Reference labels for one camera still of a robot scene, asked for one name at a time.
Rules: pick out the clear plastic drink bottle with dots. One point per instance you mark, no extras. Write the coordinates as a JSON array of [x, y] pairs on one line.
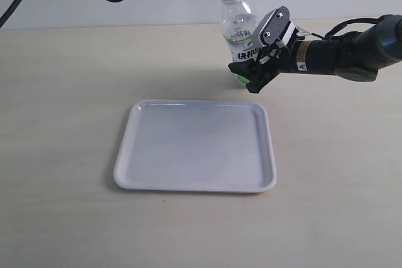
[[238, 23]]

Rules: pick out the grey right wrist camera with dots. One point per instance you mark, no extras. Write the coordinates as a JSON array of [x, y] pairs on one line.
[[275, 29]]

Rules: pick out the white rectangular plastic tray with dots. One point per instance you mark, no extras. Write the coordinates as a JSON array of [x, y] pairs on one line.
[[212, 146]]

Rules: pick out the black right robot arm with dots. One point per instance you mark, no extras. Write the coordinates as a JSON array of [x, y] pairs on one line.
[[354, 50]]

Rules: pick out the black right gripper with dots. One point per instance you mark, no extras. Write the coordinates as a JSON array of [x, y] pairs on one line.
[[271, 60]]

